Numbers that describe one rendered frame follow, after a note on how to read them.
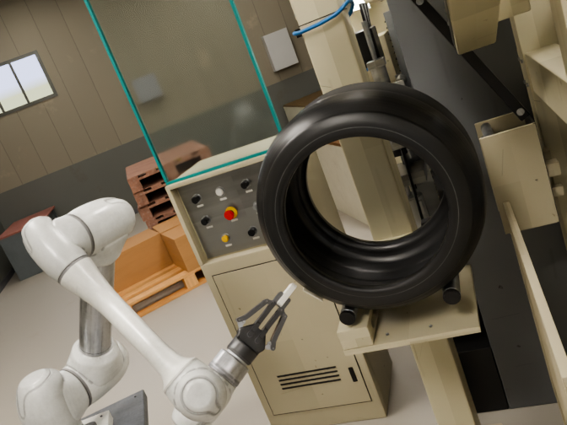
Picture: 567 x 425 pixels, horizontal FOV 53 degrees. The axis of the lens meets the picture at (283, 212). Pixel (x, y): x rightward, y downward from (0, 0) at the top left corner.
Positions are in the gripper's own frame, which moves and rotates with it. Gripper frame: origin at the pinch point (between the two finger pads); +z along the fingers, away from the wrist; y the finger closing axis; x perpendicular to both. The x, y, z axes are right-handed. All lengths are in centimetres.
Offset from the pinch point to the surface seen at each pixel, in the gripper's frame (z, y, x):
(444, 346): 27, 58, -31
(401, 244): 35.3, 19.2, -7.4
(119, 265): -5, -73, -375
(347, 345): 1.3, 22.8, -4.9
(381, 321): 14.0, 28.3, -9.1
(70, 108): 143, -321, -726
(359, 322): 8.0, 21.3, -2.8
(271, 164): 20.1, -25.3, 13.8
